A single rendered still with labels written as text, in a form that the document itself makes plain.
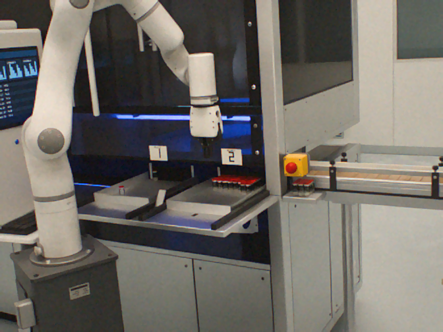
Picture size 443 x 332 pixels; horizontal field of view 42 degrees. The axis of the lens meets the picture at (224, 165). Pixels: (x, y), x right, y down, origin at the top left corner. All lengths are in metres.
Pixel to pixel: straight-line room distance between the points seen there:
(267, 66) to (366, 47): 4.70
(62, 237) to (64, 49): 0.54
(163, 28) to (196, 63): 0.15
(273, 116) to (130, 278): 1.05
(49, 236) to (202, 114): 0.59
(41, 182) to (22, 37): 0.94
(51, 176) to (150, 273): 0.99
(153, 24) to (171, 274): 1.16
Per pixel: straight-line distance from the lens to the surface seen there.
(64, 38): 1.67
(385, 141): 6.78
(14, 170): 2.45
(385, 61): 6.66
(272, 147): 2.08
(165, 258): 2.49
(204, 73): 1.81
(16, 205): 2.47
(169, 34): 1.76
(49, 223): 1.74
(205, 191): 2.24
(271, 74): 2.04
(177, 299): 2.54
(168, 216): 1.98
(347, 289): 2.32
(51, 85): 1.67
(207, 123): 1.83
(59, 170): 1.74
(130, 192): 2.34
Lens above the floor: 1.48
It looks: 13 degrees down
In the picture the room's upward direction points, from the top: 4 degrees counter-clockwise
